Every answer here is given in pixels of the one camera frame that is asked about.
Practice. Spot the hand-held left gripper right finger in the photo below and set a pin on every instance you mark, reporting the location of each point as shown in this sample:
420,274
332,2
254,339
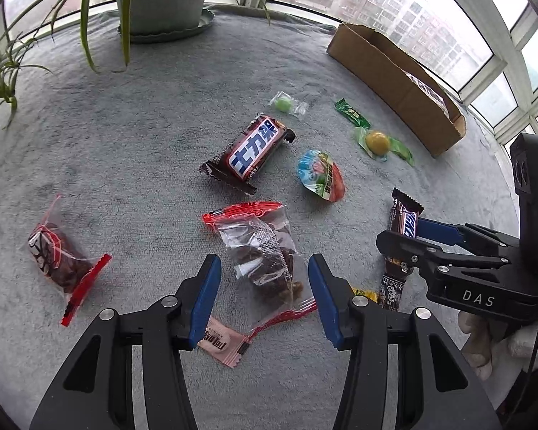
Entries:
323,300

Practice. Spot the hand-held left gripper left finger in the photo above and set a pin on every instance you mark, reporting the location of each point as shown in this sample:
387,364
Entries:
206,295

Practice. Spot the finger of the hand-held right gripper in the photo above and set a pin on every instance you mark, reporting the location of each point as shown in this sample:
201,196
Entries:
408,246
435,230

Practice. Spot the slim brown chocolate bar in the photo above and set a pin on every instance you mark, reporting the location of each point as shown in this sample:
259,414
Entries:
405,219

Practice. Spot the small yellow candy wrapper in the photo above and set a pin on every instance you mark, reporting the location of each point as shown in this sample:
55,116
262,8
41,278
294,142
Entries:
370,295

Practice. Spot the clear red-edged dried fruit packet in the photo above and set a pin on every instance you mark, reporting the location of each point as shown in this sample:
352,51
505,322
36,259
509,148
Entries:
260,251
54,251

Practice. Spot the yellow candy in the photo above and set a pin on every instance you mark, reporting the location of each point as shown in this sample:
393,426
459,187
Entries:
377,142

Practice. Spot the round colourful jelly cup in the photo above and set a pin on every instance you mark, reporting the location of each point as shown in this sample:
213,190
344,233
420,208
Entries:
320,174

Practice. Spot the large brown chocolate bar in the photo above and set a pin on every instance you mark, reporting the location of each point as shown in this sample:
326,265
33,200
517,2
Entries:
251,148

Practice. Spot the cardboard box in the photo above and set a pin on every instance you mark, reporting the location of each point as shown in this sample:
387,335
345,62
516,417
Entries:
385,67

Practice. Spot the person's right hand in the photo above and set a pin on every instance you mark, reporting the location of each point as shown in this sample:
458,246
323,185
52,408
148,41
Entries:
479,345

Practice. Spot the pink wrapped candy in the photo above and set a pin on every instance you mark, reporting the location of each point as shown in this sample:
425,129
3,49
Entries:
219,340

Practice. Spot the snack packets inside box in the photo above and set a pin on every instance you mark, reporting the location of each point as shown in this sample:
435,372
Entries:
428,92

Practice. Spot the small green snack packet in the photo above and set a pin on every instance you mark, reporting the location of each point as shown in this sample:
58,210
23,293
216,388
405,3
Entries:
352,112

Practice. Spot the green candy in clear wrapper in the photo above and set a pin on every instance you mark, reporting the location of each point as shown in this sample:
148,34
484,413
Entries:
283,104

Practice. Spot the green pot saucer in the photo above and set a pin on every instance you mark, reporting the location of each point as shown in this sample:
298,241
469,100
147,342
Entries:
197,27

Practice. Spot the spider plant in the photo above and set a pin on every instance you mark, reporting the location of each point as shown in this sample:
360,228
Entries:
86,31

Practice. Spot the spider plant offshoot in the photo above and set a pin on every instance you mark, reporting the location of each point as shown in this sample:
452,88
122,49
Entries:
2,85

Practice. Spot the green plastic flower pot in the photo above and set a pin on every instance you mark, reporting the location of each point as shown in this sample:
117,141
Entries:
161,0

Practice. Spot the white window frame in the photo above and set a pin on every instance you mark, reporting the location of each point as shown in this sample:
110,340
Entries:
497,22

